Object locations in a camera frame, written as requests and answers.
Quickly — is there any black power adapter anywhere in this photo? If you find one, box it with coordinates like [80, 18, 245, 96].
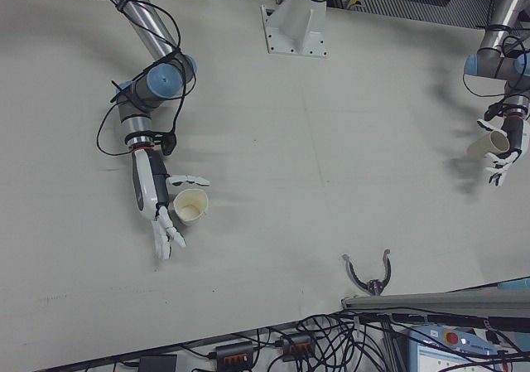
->
[138, 355, 179, 372]

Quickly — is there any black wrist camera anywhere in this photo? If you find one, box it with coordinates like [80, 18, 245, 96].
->
[154, 131, 179, 157]
[484, 101, 504, 122]

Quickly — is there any white paper cup with spout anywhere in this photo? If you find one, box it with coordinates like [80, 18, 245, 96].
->
[172, 188, 210, 228]

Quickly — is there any plain beige paper cup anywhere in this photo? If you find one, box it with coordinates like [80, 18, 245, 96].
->
[466, 130, 511, 160]

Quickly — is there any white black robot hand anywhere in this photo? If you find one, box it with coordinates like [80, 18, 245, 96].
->
[131, 148, 212, 261]
[475, 116, 530, 188]

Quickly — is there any metal claw grabber tool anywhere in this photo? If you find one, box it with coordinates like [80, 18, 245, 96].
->
[341, 248, 393, 297]

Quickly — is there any light blue plastic bin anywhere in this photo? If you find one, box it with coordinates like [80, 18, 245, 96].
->
[499, 278, 530, 292]

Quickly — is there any black hub with orange ports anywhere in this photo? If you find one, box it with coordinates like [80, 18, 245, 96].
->
[214, 341, 255, 367]
[281, 333, 317, 363]

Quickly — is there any teach pendant with red button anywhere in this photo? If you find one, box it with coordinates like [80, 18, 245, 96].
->
[407, 323, 530, 372]

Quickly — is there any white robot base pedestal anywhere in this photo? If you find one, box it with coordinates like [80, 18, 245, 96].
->
[259, 0, 336, 60]

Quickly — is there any aluminium profile post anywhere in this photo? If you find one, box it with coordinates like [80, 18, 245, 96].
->
[341, 285, 530, 320]

